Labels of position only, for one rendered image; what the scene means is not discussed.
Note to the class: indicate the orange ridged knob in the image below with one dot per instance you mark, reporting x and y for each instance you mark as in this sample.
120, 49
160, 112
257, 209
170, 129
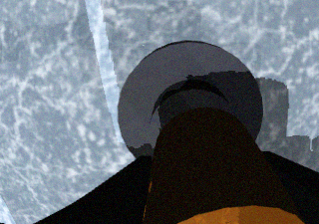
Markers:
207, 169

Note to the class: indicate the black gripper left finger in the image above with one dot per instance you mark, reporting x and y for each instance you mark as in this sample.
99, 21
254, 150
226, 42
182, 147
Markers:
119, 200

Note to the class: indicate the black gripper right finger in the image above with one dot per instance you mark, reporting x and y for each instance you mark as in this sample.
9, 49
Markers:
301, 182

